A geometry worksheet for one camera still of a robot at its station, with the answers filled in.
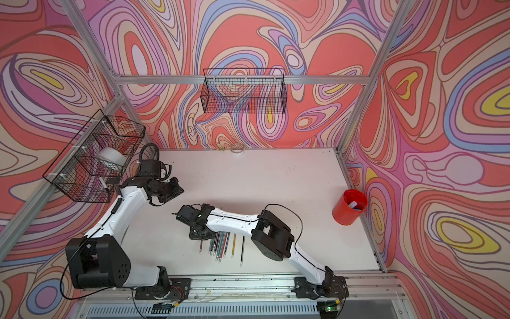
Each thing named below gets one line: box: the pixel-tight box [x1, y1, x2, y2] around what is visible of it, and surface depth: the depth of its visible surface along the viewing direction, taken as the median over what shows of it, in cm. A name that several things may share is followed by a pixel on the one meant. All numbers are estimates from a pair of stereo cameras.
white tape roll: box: [95, 146, 128, 167], surface depth 76 cm
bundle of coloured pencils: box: [208, 231, 231, 264], surface depth 85 cm
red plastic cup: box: [332, 188, 368, 226], surface depth 90 cm
